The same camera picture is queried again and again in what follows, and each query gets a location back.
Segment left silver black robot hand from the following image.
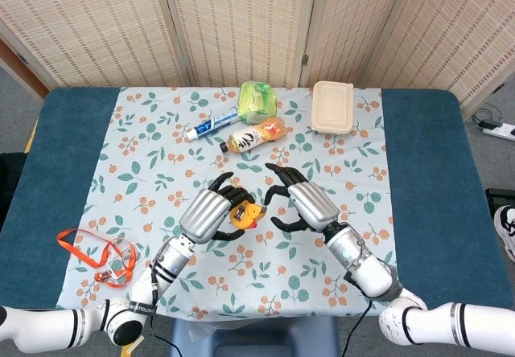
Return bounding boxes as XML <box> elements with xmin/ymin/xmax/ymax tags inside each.
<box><xmin>178</xmin><ymin>171</ymin><xmax>258</xmax><ymax>245</ymax></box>

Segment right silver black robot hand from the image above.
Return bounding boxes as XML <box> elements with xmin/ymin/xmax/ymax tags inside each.
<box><xmin>263</xmin><ymin>162</ymin><xmax>340</xmax><ymax>235</ymax></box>

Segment yellow tape measure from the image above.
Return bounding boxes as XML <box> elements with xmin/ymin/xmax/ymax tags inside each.
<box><xmin>227</xmin><ymin>200</ymin><xmax>268</xmax><ymax>230</ymax></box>

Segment floral printed tablecloth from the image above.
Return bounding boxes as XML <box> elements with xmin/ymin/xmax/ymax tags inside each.
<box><xmin>56</xmin><ymin>86</ymin><xmax>402</xmax><ymax>319</ymax></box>

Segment orange drink bottle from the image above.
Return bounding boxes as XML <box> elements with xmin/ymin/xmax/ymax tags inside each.
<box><xmin>219</xmin><ymin>117</ymin><xmax>288</xmax><ymax>155</ymax></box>

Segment blue white toothpaste tube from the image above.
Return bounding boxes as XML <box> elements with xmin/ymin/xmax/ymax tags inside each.
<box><xmin>185</xmin><ymin>108</ymin><xmax>238</xmax><ymax>142</ymax></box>

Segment beige lidded food container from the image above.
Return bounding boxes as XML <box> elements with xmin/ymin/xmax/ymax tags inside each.
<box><xmin>310</xmin><ymin>80</ymin><xmax>355</xmax><ymax>135</ymax></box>

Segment green snack bag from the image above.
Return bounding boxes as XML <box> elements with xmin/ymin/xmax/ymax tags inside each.
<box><xmin>236</xmin><ymin>80</ymin><xmax>279</xmax><ymax>126</ymax></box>

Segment blue plastic stool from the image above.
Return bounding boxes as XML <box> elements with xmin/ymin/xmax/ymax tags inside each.
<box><xmin>168</xmin><ymin>315</ymin><xmax>341</xmax><ymax>357</ymax></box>

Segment blue table cover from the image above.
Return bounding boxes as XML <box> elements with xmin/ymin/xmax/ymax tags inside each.
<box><xmin>0</xmin><ymin>86</ymin><xmax>492</xmax><ymax>318</ymax></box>

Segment woven folding screen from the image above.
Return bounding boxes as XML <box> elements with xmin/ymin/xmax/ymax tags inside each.
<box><xmin>0</xmin><ymin>0</ymin><xmax>515</xmax><ymax>109</ymax></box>

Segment black white sneaker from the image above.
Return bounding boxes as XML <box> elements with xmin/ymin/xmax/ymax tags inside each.
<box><xmin>492</xmin><ymin>204</ymin><xmax>515</xmax><ymax>262</ymax></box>

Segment white power strip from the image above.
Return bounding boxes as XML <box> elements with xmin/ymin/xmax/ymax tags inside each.
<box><xmin>481</xmin><ymin>122</ymin><xmax>515</xmax><ymax>141</ymax></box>

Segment orange lanyard with clear badge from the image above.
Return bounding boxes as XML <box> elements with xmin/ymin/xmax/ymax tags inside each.
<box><xmin>56</xmin><ymin>228</ymin><xmax>146</xmax><ymax>289</ymax></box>

